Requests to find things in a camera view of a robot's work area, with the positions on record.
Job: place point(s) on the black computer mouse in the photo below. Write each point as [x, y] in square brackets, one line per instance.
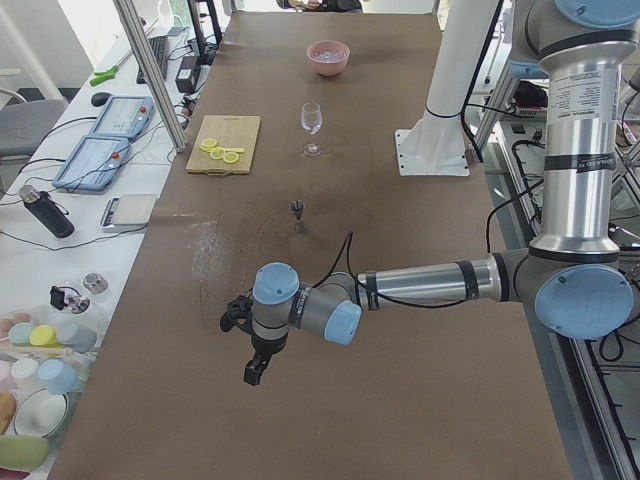
[100, 98]

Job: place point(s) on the aluminium frame post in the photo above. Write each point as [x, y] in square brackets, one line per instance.
[143, 53]

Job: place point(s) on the yellow cup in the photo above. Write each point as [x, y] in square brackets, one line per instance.
[44, 336]

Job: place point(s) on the lemon slice near handle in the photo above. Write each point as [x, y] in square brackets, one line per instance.
[231, 157]

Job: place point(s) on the black keyboard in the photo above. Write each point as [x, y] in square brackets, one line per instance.
[160, 48]

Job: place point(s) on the pink bowl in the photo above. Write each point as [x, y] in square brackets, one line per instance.
[328, 69]

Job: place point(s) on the steel jigger cup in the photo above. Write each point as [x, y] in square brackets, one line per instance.
[297, 208]

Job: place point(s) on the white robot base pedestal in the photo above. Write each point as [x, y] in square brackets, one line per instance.
[435, 145]

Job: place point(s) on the grey blue cup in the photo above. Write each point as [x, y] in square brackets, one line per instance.
[76, 336]

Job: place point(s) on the clear wine glass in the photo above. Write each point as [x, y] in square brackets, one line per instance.
[311, 122]

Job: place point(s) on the ice cubes pile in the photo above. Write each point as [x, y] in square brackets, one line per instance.
[328, 56]

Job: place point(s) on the grey office chair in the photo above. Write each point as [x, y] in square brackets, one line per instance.
[25, 124]

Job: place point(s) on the bamboo cutting board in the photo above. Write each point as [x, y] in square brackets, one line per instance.
[229, 131]

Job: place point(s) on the far lemon slice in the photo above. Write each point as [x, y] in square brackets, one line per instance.
[208, 144]

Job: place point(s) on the near blue teach pendant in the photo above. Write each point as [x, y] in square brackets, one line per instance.
[93, 164]

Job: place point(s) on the light blue cup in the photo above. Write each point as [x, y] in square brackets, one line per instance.
[58, 377]

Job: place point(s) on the middle lemon slice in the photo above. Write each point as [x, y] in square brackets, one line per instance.
[217, 153]

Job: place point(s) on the green handled scissors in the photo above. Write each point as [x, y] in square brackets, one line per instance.
[100, 77]

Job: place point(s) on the white green rimmed bowl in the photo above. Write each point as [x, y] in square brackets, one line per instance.
[42, 414]

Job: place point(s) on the white cup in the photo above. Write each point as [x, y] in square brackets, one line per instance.
[24, 371]

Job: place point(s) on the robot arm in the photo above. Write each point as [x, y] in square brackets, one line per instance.
[568, 274]

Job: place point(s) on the far blue teach pendant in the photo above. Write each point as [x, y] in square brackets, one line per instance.
[124, 116]

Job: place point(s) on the black thermos bottle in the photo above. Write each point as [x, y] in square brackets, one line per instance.
[43, 208]

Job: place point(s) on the small steel weight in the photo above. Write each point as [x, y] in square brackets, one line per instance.
[95, 283]

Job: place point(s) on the mint green cup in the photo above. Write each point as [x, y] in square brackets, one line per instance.
[20, 333]

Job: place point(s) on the green oval plate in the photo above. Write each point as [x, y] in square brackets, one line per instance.
[23, 453]

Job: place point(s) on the blue teach pendant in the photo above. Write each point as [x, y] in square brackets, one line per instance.
[93, 164]
[124, 116]

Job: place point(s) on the black power adapter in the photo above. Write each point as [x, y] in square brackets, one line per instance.
[188, 73]

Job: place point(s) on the white kitchen scale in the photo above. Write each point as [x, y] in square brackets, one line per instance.
[127, 212]

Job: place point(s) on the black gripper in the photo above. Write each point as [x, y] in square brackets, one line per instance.
[263, 346]

